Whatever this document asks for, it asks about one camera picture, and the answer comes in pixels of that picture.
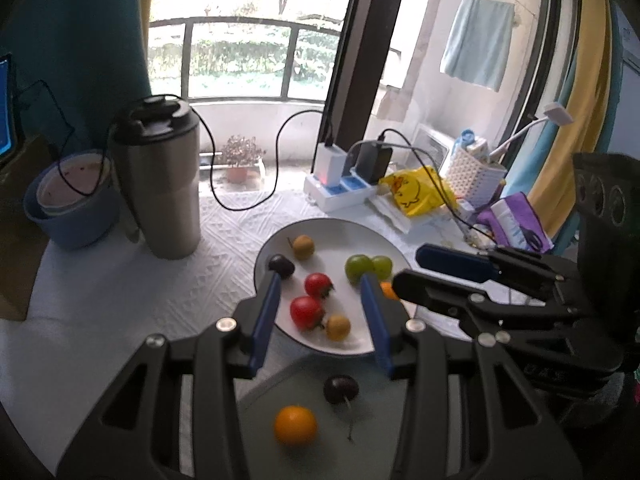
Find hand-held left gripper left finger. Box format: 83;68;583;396
56;270;282;480

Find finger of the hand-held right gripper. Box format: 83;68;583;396
415;243;572;302
391;269;587;342

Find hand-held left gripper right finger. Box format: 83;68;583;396
360;273;583;480

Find olive brown round fruit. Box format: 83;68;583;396
325;315;352;342
291;235;316;260

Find red cherry tomato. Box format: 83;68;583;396
304;272;335;299
290;296;326;332

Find dark plum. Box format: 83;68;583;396
268;254;296;279

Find grey round tray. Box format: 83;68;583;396
235;346;418;480

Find white oval plate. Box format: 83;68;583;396
253;217;418;358

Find white tube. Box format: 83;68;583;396
492;200;527;247

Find white paper packet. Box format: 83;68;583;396
372;195;466;234

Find dark purple cherry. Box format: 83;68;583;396
323;375;360;443

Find yellow plastic bag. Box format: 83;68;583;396
378;166;458;218

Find purple pouch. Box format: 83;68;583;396
475;191;555;253

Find white woven basket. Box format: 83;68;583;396
445;147;507;208

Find large orange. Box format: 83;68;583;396
274;405;318;447

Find bottles in basket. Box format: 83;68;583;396
457;129;491;161

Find black charger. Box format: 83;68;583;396
354;142;393;183

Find white power strip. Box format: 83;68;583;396
304;170;386;212

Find white charger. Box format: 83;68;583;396
314;142;347;186

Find potted plant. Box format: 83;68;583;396
220;135;267;184

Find stainless steel tumbler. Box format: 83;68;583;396
108;95;202;261

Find yellow curtain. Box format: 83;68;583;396
527;0;623;241

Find white gooseneck lamp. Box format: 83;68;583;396
489;102;573;161

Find blue plastic bowl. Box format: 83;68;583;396
23;152;121;251

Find light blue hanging towel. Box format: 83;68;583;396
440;0;516;92

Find white bowl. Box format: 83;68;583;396
39;154;113;217

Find cardboard box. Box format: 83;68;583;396
0;135;56;321

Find balcony railing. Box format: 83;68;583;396
149;16;346;103

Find teal curtain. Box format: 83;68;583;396
0;0;152;157

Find black cable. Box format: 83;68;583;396
12;79;118;196
192;107;327;211
347;129;481;241

